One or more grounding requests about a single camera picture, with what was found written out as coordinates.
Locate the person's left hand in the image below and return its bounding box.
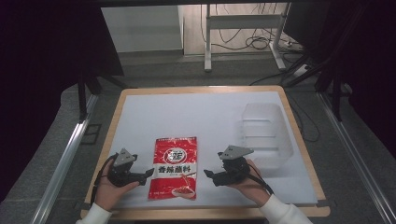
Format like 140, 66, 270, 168
94, 158, 140, 213

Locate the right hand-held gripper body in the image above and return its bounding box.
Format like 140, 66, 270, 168
217, 145, 255, 188

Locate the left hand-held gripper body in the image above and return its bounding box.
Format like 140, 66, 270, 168
106, 147, 140, 189

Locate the person's right hand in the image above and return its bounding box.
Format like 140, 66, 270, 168
227, 158, 273, 208

